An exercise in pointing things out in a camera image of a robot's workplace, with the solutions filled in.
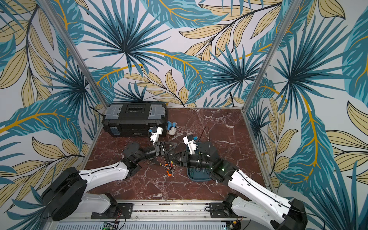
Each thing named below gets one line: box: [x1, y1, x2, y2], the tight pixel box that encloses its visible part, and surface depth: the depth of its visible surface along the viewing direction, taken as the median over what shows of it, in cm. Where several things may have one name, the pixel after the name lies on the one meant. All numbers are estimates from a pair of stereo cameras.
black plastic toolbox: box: [101, 102, 168, 138], surface depth 94 cm
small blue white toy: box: [167, 120, 177, 136], surface depth 108 cm
